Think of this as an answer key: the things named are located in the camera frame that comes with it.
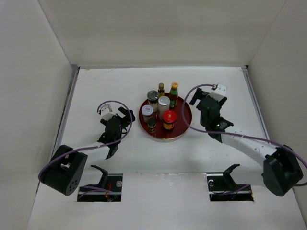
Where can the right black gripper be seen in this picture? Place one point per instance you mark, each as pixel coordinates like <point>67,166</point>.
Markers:
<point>199,94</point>

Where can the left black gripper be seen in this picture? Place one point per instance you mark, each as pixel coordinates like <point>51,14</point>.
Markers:
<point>126,113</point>

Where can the jar with white red lid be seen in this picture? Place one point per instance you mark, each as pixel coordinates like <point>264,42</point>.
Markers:
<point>147,112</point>

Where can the yellow cap chili sauce bottle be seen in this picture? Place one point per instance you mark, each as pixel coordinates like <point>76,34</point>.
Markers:
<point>173,95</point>

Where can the small black cap pepper bottle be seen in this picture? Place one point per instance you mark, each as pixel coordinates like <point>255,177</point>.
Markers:
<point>152,125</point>

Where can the salt grinder black cap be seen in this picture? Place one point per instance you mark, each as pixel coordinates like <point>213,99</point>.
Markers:
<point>152,97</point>

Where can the silver lid tall canister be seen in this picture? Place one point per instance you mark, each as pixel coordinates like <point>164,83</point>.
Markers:
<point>163,106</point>

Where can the red lid sauce jar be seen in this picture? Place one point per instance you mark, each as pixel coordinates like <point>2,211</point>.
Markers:
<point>169,119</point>

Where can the small yellow label sauce bottle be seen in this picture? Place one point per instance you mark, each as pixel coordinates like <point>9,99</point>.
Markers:
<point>161,90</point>

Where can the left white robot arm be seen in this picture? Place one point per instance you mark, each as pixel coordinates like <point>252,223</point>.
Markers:
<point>64,171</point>

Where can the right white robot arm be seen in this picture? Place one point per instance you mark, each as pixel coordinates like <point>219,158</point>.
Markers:
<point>281,165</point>

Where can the red round tray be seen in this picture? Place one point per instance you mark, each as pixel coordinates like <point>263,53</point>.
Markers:
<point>160,132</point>

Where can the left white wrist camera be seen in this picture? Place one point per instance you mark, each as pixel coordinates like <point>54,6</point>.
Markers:
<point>106,112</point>

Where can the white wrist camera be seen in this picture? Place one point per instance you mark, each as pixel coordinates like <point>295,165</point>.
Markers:
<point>219,92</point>
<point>106,112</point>

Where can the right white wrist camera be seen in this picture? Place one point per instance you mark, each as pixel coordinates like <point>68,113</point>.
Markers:
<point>219,92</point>

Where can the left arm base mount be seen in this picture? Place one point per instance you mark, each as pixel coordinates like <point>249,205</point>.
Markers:
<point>97,185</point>

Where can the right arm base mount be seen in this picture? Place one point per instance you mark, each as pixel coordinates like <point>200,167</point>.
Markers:
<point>223,188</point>

